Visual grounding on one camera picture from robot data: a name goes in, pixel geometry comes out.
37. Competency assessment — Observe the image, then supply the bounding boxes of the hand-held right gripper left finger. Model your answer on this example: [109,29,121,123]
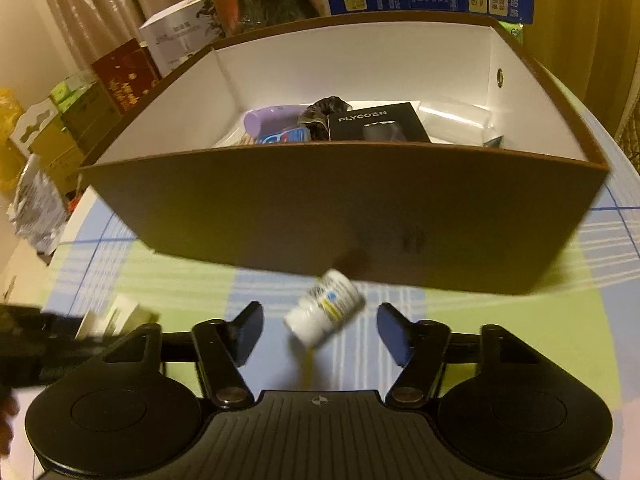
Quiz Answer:
[102,301,265,409]

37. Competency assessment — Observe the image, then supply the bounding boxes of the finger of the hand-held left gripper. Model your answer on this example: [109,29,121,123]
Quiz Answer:
[47,312,121,377]

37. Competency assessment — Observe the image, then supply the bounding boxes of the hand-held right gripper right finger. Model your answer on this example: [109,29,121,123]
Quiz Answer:
[375,302,540,408]

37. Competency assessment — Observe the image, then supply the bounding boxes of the small white box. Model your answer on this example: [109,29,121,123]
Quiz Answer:
[77,293,161,337]

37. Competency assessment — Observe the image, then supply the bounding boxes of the small white bottle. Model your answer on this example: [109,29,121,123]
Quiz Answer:
[283,268,365,349]

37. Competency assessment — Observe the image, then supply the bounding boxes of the brown cardboard box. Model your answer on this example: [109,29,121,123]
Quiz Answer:
[77,13,614,296]

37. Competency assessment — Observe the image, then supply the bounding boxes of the clear box with blue label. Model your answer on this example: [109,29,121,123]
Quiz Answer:
[257,127,311,146]

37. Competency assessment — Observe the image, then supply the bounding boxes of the black shaver box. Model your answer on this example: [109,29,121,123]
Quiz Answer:
[325,102,432,144]

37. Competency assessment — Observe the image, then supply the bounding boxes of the clear plastic cup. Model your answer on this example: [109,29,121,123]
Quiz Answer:
[417,101,494,144]

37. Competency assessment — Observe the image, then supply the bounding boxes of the brown hair scrunchie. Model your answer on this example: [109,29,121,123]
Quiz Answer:
[298,94,354,141]

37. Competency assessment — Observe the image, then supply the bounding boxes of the plaid cloth desktop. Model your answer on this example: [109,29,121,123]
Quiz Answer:
[38,55,640,442]

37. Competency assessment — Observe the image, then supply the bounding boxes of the person's left hand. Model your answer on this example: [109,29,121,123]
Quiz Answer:
[0,394,19,459]

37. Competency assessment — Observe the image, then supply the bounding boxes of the crumpled clear plastic bag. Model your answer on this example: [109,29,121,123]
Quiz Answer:
[7,154,69,256]

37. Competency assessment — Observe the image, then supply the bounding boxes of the cardboard box with white hanger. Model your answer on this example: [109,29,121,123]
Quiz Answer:
[9,99,84,196]

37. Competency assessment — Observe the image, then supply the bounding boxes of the yellow plastic bag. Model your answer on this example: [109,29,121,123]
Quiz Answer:
[0,87,26,191]

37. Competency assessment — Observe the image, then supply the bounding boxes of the large plain cardboard box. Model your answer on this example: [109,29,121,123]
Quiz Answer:
[59,82,124,149]

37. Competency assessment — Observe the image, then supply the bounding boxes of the light green tissue packs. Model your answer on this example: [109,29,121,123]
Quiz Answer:
[49,72,96,111]

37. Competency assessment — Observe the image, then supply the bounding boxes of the red gift box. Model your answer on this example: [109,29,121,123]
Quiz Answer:
[91,38,161,116]

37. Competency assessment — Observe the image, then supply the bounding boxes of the white humidifier box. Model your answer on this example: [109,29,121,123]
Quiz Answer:
[138,0,226,77]

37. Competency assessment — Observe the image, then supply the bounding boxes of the gold curtain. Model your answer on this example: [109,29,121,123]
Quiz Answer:
[519,0,640,127]

